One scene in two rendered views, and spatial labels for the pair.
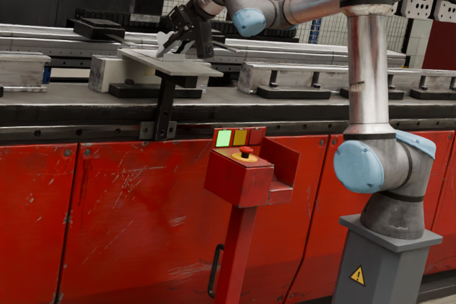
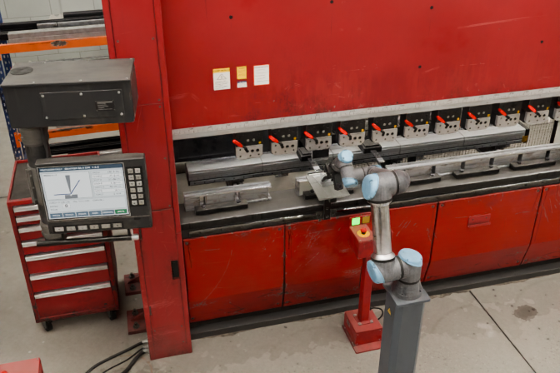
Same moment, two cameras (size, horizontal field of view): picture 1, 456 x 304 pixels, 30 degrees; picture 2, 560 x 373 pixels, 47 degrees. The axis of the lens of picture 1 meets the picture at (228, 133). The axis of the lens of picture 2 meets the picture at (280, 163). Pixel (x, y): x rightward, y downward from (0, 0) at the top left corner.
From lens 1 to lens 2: 1.92 m
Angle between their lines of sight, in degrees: 30
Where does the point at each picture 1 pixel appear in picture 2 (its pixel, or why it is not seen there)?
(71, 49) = (293, 164)
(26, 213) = (262, 254)
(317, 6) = not seen: hidden behind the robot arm
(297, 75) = (419, 169)
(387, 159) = (386, 271)
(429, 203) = (527, 227)
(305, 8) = not seen: hidden behind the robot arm
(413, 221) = (410, 293)
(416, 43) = not seen: outside the picture
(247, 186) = (361, 250)
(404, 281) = (408, 317)
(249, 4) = (348, 175)
